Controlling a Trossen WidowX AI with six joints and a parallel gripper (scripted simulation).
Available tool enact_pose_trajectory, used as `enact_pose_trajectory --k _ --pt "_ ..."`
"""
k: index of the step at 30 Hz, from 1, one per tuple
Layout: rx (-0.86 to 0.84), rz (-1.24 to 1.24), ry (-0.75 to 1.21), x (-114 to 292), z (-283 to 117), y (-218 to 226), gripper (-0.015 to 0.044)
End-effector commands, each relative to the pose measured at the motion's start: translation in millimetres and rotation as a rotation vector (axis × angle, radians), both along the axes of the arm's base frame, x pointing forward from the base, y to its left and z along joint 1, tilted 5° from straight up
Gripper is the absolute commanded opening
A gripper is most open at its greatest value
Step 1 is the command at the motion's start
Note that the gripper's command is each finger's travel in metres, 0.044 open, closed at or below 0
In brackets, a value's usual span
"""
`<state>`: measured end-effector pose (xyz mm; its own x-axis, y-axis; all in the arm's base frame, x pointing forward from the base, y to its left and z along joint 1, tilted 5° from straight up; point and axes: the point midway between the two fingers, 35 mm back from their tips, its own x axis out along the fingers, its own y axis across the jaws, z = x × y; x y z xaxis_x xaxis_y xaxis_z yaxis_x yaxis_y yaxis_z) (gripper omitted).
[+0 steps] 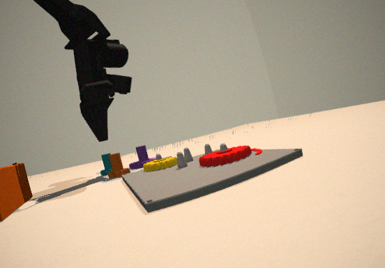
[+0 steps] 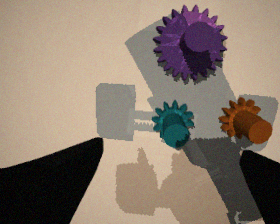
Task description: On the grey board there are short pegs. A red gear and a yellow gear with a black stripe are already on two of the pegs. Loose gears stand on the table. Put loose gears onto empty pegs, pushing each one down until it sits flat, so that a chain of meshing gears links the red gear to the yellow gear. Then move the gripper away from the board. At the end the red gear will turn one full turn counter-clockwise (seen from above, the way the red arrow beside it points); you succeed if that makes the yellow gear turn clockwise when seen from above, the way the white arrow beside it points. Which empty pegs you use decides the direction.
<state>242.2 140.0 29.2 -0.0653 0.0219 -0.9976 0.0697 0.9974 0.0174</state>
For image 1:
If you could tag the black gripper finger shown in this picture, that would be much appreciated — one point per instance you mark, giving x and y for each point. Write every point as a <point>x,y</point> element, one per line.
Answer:
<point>91,127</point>
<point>97,113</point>

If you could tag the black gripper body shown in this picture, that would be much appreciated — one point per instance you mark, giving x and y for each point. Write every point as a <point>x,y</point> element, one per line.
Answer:
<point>91,85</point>

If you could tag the red curved arrow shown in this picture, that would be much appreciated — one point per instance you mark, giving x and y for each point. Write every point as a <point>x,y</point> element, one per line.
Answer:
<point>259,151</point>

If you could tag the yellow gear with black stripe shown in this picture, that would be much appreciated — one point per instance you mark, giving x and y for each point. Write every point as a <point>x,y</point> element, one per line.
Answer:
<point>160,164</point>

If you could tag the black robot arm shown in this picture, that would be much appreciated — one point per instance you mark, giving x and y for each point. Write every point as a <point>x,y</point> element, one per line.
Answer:
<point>78,23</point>

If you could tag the purple gear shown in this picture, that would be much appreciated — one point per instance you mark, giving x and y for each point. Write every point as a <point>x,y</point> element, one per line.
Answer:
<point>142,156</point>

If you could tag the red gear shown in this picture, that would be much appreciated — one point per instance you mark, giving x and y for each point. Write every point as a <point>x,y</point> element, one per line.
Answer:
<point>223,157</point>

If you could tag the brown gear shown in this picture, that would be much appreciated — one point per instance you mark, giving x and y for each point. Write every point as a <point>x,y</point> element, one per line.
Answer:
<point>117,166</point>

